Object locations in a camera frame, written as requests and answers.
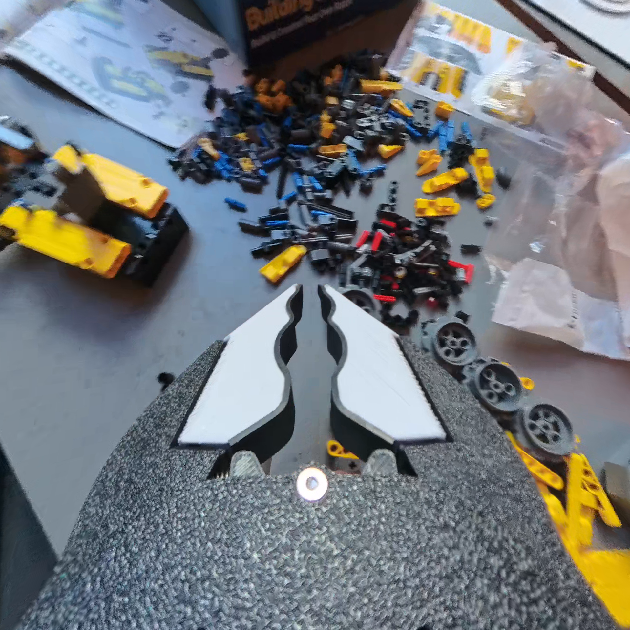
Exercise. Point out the dark blue cardboard box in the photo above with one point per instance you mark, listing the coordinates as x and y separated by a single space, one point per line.
320 29

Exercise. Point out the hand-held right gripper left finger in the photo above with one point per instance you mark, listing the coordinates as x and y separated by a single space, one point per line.
241 389

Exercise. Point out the pile of small brick parts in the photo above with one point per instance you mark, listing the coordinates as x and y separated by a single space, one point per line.
320 162

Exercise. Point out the grey desk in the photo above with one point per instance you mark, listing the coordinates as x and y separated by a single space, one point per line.
98 334

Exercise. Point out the clear plastic bag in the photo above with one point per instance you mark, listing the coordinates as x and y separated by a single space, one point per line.
531 83
566 270

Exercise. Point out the yellow sticker sheet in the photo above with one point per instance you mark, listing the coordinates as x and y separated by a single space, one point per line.
443 54

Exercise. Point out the white stand base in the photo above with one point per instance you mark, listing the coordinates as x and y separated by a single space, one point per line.
581 19

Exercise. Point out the person's grey trouser legs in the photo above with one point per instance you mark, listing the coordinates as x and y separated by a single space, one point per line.
19 541

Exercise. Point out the yellow toy brick vehicle model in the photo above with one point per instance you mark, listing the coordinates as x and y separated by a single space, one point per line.
98 231

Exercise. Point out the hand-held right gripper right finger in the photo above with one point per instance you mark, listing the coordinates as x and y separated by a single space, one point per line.
384 389

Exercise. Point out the white instruction booklet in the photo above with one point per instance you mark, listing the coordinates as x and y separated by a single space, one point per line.
123 64

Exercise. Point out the black connector brick piece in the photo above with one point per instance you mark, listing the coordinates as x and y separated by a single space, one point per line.
166 379

